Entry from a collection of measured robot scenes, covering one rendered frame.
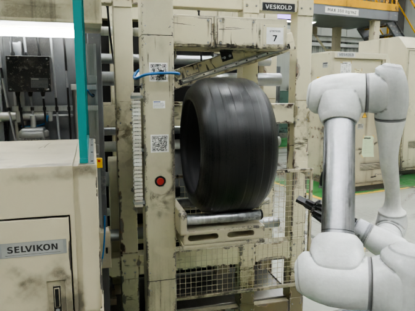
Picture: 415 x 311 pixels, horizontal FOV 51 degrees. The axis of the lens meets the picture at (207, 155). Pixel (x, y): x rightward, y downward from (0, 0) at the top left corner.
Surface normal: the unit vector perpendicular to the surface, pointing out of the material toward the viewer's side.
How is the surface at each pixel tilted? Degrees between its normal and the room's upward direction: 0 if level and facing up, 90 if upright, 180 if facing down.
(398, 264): 61
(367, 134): 90
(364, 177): 90
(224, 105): 52
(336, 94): 68
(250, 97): 45
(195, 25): 90
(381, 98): 99
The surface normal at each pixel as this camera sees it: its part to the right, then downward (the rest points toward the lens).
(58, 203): 0.26, 0.15
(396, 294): -0.35, 0.10
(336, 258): -0.25, -0.38
